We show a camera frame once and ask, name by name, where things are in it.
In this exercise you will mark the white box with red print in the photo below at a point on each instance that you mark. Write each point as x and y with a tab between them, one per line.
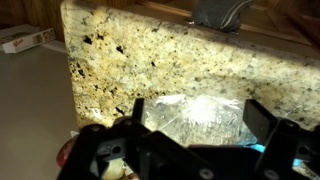
23	40

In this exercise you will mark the clear and blue potato bag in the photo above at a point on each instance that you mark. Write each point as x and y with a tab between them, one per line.
200	116

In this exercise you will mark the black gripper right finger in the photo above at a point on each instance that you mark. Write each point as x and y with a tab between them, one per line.
258	120

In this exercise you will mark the red round object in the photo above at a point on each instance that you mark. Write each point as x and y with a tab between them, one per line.
65	153

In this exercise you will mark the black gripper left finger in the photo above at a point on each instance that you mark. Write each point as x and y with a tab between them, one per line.
138	111

